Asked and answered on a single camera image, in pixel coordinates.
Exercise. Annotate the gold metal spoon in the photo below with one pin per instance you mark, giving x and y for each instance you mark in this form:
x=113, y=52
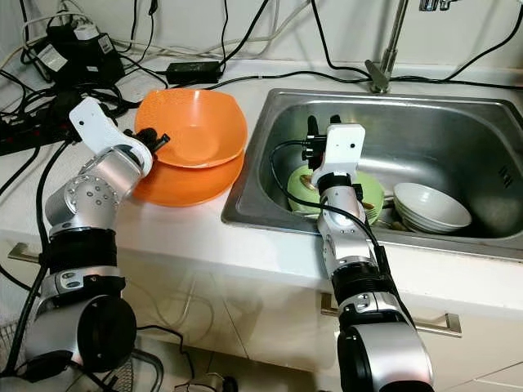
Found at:
x=309, y=181

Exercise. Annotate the deep orange plastic bowl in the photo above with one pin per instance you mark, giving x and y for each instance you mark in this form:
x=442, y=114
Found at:
x=196, y=126

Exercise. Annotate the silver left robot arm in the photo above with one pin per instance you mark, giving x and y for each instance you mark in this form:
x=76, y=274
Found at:
x=90, y=204

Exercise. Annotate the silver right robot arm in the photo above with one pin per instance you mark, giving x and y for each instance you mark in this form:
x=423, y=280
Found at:
x=347, y=245

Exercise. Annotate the shallow orange plastic bowl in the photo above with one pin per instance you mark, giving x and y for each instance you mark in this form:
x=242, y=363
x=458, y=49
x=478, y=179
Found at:
x=188, y=186

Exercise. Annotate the steel faucet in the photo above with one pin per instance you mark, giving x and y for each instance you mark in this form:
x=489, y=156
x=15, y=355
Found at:
x=378, y=73

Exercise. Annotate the green plate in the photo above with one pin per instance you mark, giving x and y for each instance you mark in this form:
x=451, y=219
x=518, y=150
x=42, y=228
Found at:
x=372, y=192

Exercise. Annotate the black power adapter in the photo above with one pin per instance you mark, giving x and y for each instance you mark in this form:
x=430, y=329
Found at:
x=194, y=72

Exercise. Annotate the stainless steel sink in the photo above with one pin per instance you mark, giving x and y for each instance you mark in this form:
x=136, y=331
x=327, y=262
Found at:
x=441, y=122

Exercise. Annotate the black charger box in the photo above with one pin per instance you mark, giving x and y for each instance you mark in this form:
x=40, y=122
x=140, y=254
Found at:
x=78, y=53

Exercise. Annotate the white ribbed bowl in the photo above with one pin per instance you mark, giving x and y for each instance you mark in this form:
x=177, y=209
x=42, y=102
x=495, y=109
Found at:
x=429, y=204

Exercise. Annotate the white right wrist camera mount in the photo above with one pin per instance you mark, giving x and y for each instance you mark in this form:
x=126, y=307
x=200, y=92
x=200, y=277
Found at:
x=343, y=151

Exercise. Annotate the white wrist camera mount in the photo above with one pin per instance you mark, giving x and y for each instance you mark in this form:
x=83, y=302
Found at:
x=343, y=151
x=98, y=122

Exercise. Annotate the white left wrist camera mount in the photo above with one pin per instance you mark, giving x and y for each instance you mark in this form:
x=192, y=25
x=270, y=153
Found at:
x=98, y=122

